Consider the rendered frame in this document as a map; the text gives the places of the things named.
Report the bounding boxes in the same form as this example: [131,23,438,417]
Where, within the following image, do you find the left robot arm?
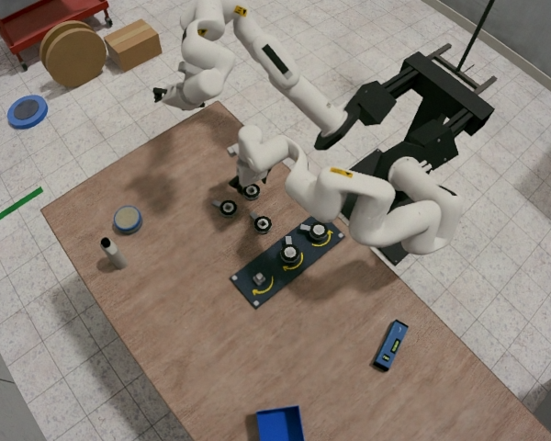
[227,125,464,255]

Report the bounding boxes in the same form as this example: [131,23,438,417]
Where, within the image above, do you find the blue box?
[256,406,305,441]

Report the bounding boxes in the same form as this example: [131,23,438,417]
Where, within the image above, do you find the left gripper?
[229,164,272,195]

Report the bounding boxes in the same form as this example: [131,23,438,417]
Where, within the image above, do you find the white plastic bottle with black cap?
[100,237,128,269]

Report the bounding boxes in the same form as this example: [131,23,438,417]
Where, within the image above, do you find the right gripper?
[152,82,206,111]

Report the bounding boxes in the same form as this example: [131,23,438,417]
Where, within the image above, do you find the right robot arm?
[175,0,348,138]

